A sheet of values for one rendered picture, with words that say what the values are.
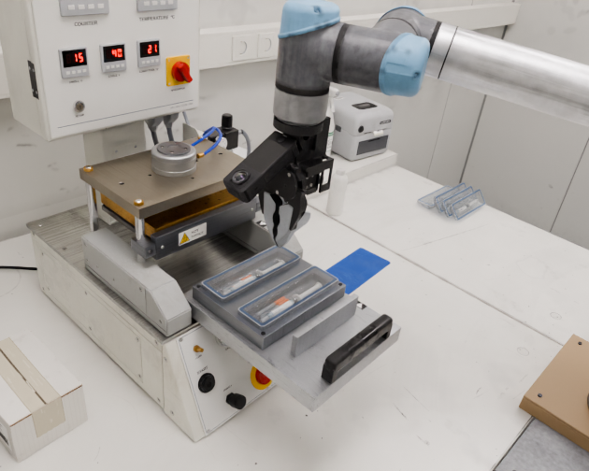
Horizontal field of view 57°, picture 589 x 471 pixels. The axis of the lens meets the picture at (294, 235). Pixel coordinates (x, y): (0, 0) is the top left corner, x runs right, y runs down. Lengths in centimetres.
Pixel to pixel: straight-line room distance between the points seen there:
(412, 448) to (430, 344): 29
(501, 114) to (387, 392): 243
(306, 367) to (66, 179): 95
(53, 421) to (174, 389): 19
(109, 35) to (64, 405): 62
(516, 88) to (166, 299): 60
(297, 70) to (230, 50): 95
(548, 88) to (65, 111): 75
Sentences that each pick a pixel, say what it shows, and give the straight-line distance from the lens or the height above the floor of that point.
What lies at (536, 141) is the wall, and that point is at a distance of 328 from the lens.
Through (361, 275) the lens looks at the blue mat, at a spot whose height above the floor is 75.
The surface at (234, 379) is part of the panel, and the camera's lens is 100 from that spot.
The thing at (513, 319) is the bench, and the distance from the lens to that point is 141.
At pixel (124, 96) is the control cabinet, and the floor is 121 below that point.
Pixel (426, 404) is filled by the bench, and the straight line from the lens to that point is 112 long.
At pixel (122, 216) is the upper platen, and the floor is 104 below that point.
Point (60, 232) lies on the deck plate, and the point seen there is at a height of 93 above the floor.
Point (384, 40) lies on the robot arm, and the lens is 71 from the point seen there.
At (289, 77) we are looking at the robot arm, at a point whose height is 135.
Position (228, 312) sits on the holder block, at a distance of 85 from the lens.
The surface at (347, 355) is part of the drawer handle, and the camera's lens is 78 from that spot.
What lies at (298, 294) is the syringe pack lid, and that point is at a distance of 88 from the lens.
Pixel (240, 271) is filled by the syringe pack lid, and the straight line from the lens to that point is 92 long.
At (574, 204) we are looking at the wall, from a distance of 329.
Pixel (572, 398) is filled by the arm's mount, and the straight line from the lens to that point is 121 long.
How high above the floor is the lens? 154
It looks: 32 degrees down
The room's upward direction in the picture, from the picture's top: 7 degrees clockwise
